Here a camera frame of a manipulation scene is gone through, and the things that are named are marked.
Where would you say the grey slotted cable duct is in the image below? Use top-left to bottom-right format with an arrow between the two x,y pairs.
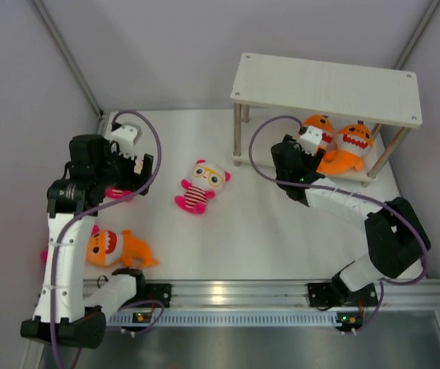
108,311 -> 342,328

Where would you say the purple cable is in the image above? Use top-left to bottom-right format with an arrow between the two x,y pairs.
48,110 -> 163,369
248,115 -> 431,285

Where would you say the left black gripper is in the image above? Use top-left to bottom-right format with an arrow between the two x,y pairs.
95,140 -> 152,196

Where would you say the white two-tier shelf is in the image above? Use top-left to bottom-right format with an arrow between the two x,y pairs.
230,53 -> 422,183

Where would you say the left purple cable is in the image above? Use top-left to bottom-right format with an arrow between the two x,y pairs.
48,110 -> 163,369

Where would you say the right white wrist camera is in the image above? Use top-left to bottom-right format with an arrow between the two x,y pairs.
297,126 -> 323,156

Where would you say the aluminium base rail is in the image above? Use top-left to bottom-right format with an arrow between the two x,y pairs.
147,279 -> 440,311

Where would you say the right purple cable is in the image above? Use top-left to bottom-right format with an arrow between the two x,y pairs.
248,115 -> 431,285

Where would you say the orange shark plush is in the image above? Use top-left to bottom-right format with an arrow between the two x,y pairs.
302,115 -> 335,151
318,121 -> 375,176
85,225 -> 159,268

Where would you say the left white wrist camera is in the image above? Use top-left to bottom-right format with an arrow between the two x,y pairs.
108,123 -> 142,158

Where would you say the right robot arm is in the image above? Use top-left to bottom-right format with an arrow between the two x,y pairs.
271,135 -> 431,305

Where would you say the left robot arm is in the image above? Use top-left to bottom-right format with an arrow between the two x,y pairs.
20,128 -> 153,348

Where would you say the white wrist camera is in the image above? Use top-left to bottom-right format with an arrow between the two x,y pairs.
297,126 -> 323,156
108,123 -> 142,158

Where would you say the panda plush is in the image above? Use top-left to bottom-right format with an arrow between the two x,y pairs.
40,249 -> 48,264
174,159 -> 232,214
105,187 -> 133,202

